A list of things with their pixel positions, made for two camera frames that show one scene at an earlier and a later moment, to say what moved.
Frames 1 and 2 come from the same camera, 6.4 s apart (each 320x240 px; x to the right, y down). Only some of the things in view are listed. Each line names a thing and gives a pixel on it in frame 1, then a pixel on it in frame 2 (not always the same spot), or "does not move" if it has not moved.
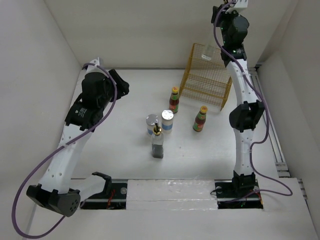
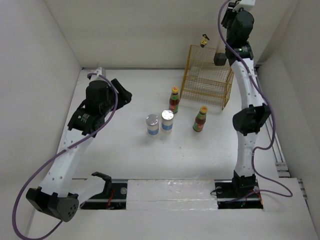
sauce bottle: x=174 y=100 does not move
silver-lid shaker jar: x=151 y=120 does not move
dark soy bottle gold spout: x=157 y=143 → x=220 y=59
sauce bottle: x=200 y=119 does not move
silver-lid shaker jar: x=167 y=118 does not move
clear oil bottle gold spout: x=209 y=52 → x=204 y=41
